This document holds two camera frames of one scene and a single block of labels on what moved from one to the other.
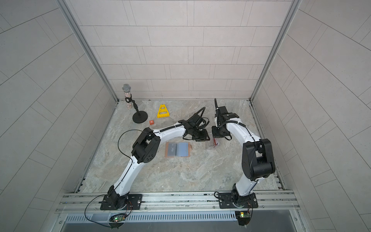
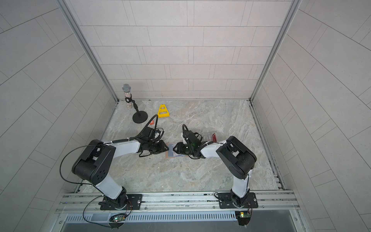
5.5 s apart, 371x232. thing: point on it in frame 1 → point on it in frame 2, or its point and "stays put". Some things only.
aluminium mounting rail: (268, 201) stays put
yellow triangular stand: (165, 109) stays put
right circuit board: (243, 217) stays put
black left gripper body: (198, 134) → (155, 147)
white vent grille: (180, 216) stays put
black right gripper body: (219, 131) → (186, 149)
